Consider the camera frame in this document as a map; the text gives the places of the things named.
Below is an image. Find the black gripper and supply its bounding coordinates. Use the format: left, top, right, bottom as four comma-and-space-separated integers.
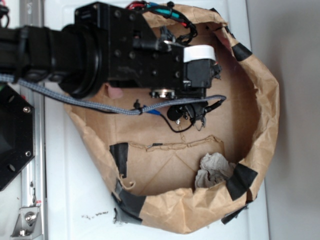
74, 1, 223, 123

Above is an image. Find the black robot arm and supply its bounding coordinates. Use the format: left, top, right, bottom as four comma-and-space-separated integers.
0, 1, 226, 122

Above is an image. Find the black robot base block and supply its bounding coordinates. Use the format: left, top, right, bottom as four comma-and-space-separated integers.
0, 85, 34, 191

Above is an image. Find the pink plush bunny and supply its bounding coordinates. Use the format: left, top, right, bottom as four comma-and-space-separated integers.
106, 85, 124, 100

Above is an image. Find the brown paper bag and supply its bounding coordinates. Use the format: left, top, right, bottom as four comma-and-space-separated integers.
64, 4, 280, 234

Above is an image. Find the crumpled grey paper ball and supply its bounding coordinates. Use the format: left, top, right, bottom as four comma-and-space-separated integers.
194, 152, 236, 189

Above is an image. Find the coloured wire bundle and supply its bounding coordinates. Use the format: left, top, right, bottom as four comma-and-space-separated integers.
126, 0, 198, 45

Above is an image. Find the aluminium frame rail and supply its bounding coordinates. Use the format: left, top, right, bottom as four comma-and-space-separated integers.
10, 0, 48, 240

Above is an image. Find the grey braided cable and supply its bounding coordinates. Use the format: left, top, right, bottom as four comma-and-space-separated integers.
0, 74, 227, 117

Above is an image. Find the metal corner bracket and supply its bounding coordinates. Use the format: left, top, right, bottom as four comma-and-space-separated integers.
10, 206, 42, 240

